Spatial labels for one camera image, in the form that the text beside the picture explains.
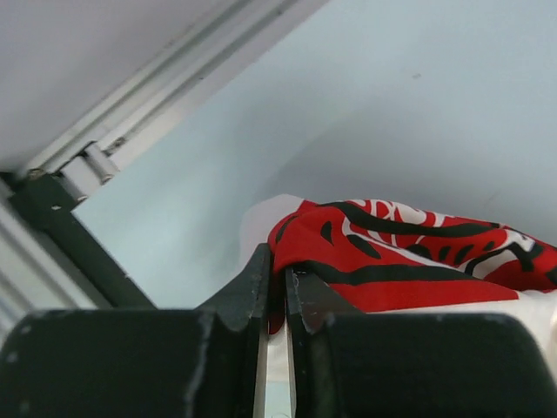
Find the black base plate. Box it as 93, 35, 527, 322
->
1, 172, 155, 309

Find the aluminium frame rail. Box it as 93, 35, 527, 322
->
15, 1, 323, 202

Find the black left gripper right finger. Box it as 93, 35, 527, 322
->
285, 267, 361, 417

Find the white t-shirt red graphic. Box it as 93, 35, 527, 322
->
239, 194, 556, 368

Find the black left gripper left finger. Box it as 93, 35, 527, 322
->
194, 244, 272, 417

